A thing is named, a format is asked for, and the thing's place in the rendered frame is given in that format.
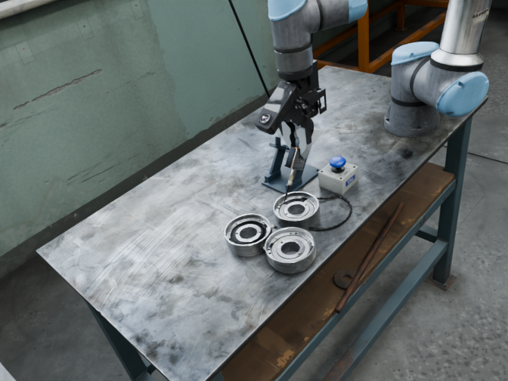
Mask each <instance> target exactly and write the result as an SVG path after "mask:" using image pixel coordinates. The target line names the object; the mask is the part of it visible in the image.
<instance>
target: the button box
mask: <svg viewBox="0 0 508 381"><path fill-rule="evenodd" d="M318 179H319V187H322V188H324V189H326V190H329V191H332V192H334V193H336V194H339V195H342V196H343V195H344V194H345V193H346V192H347V191H348V190H349V189H350V188H352V187H353V186H354V185H355V184H356V183H357V182H358V166H355V165H352V164H350V163H346V164H345V165H344V166H343V167H340V169H336V168H334V167H332V166H330V164H327V165H326V166H325V167H323V168H322V170H320V171H319V172H318Z"/></svg>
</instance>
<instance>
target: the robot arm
mask: <svg viewBox="0 0 508 381"><path fill-rule="evenodd" d="M491 3H492V0H449V4H448V11H447V15H446V18H445V22H444V29H443V33H442V37H441V44H440V47H439V45H438V44H437V43H434V42H414V43H410V44H406V45H402V46H401V47H399V48H396V49H395V51H394V52H393V54H392V62H391V65H392V88H391V101H390V104H389V107H388V109H387V111H386V114H385V118H384V126H385V129H386V130H387V131H388V132H390V133H392V134H393V135H397V136H400V137H405V138H418V137H423V136H426V135H430V134H432V133H433V132H435V131H436V130H437V129H438V127H439V124H440V115H439V113H444V114H446V115H448V116H452V117H459V116H464V115H466V114H468V113H470V112H471V111H473V110H474V109H475V108H476V107H477V106H478V105H480V103H481V102H482V100H483V99H484V97H485V95H486V94H487V91H488V86H489V81H488V79H487V76H486V75H485V74H484V73H481V71H482V66H483V63H484V58H483V56H482V55H481V54H480V53H479V49H480V46H481V43H482V37H483V34H484V31H485V26H486V23H487V19H488V14H489V11H490V7H491ZM366 10H367V0H268V17H269V19H270V22H271V33H272V39H273V45H274V55H275V61H276V67H277V71H278V76H279V77H280V78H281V79H285V80H286V82H285V81H280V83H279V85H278V86H277V87H276V89H275V90H274V92H273V94H272V96H271V97H270V98H269V100H268V102H267V103H266V105H265V106H264V108H263V109H262V111H261V113H260V114H259V115H258V117H257V118H256V120H255V122H254V124H255V125H256V127H257V128H258V129H259V130H260V131H262V132H265V133H268V134H270V135H273V134H274V133H275V132H276V131H277V129H278V128H279V129H280V133H281V134H282V136H283V138H284V140H285V142H286V143H287V146H288V147H289V149H290V147H296V139H297V138H299V148H300V155H301V156H302V158H303V159H304V160H305V159H306V158H307V157H308V155H309V154H310V150H311V146H312V145H313V144H314V143H315V142H316V140H317V139H319V137H320V135H321V132H320V130H319V129H314V122H313V120H312V119H311V118H313V117H314V116H316V115H318V113H320V114H322V113H323V112H325V111H326V110H327V99H326V89H325V88H322V87H320V86H319V80H318V61H317V60H313V55H312V45H311V33H315V32H319V31H321V30H325V29H329V28H332V27H335V26H340V25H343V24H345V23H347V24H348V23H350V22H352V21H354V20H358V19H360V18H362V17H363V16H364V15H365V13H366ZM319 90H320V91H319ZM318 91H319V92H318ZM323 96H324V107H322V108H321V98H322V97H323ZM318 108H319V111H318Z"/></svg>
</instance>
